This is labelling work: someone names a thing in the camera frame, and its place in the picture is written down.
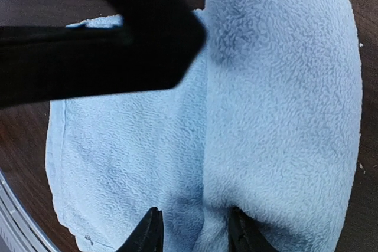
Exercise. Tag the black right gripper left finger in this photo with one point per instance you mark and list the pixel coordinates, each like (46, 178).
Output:
(148, 235)

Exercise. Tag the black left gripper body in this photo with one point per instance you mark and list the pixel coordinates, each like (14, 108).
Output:
(151, 50)

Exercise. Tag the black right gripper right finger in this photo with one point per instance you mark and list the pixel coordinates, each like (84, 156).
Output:
(244, 235)

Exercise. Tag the light blue towel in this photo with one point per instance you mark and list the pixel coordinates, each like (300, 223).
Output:
(267, 119)

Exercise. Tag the front aluminium rail panel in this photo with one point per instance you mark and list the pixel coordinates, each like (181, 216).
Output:
(19, 231)

